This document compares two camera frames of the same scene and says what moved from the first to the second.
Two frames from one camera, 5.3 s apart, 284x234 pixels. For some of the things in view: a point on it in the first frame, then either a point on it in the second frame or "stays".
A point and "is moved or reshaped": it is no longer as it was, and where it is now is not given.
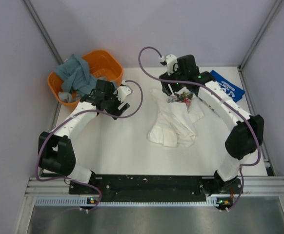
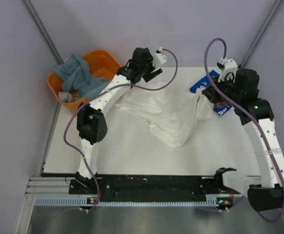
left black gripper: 116,110 to 151,75
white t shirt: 176,114 is moved or reshaped
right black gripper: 167,89 to 210,90
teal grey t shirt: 75,75 stays
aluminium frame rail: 52,187 stays
